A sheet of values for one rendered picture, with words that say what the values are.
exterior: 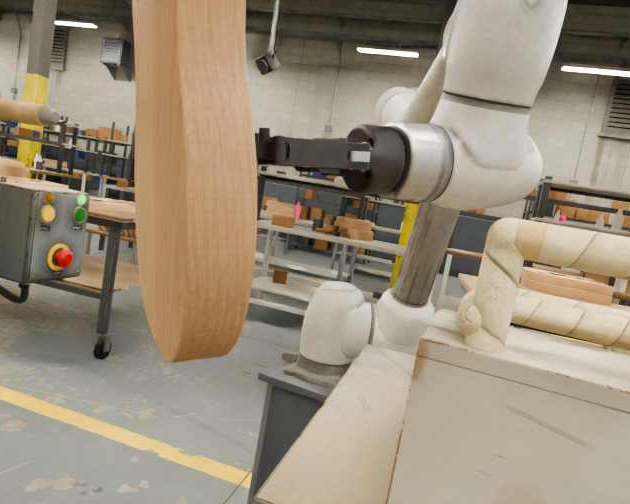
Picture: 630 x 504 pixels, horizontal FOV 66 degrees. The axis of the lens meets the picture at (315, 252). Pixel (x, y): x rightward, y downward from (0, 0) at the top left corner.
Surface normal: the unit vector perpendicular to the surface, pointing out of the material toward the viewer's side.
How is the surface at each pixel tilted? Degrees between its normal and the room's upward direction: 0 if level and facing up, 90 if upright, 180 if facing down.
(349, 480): 0
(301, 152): 89
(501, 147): 100
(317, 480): 0
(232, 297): 111
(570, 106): 90
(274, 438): 90
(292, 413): 90
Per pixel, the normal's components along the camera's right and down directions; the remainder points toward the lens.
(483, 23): -0.65, 0.15
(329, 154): 0.51, 0.17
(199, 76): 0.40, -0.25
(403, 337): -0.03, 0.42
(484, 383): -0.33, 0.04
